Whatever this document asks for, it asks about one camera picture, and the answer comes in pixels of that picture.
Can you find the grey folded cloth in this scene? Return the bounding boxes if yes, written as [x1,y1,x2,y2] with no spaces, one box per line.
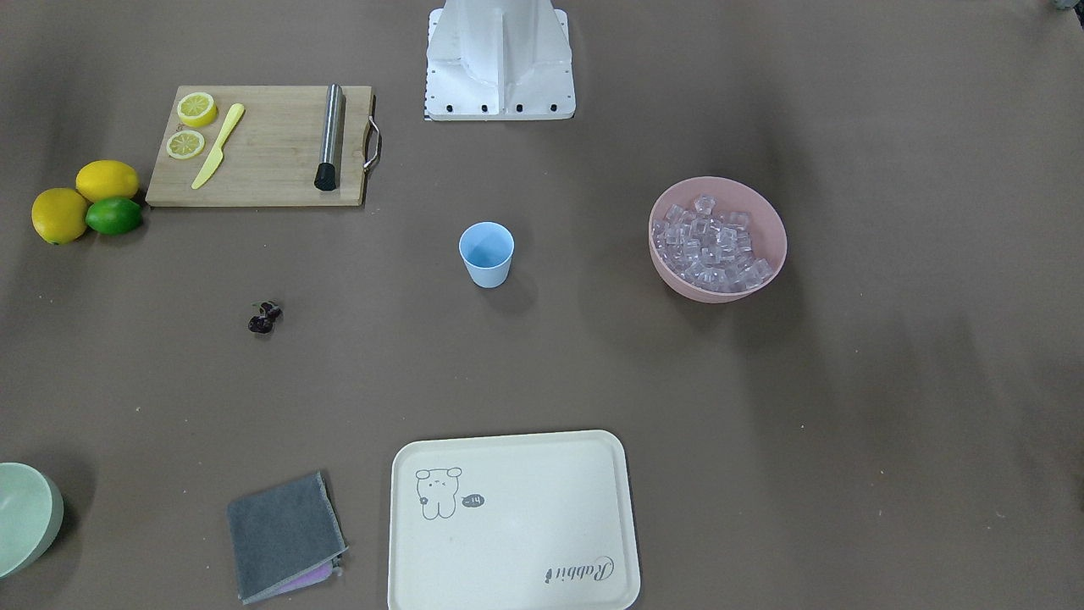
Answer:
[225,470,348,605]

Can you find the cream rabbit tray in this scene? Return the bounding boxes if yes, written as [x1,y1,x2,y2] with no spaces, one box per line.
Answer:
[387,430,640,609]

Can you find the yellow plastic knife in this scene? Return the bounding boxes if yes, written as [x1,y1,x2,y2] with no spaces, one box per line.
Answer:
[190,102,246,190]

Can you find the clear ice cubes pile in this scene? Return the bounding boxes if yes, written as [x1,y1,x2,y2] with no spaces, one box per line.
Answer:
[648,193,775,294]

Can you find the yellow lemon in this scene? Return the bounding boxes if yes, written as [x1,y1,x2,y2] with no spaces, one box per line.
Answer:
[31,189,90,246]
[76,159,141,203]

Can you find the green lime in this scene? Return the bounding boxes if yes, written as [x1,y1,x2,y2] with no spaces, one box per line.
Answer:
[85,197,143,235]

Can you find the mint green bowl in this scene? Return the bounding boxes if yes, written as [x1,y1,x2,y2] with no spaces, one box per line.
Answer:
[1,460,64,579]

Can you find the dark red cherries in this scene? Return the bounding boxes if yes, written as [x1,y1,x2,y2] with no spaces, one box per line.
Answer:
[247,301,283,335]

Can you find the yellow lemon lower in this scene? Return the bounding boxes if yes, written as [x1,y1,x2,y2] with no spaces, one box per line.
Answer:
[31,189,90,246]

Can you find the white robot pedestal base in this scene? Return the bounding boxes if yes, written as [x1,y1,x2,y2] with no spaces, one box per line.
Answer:
[423,1,577,121]

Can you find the lemon half lower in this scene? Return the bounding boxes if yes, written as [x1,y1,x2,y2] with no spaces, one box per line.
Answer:
[165,129,206,161]

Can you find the lemon half upper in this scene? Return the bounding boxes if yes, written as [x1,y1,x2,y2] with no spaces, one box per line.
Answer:
[175,91,219,128]

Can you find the lemon half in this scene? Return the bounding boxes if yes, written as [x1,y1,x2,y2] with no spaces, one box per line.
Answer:
[175,91,219,128]
[165,129,206,161]

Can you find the bamboo cutting board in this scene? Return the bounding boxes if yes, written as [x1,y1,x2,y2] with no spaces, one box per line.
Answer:
[146,85,380,208]

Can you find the yellow lemon upper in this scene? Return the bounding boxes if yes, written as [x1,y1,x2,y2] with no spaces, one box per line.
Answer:
[76,159,141,203]

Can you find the light blue plastic cup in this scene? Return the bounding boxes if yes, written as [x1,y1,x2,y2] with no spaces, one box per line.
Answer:
[459,221,515,289]

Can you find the pink bowl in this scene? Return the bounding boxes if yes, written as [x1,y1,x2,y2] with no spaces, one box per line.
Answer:
[648,176,788,304]

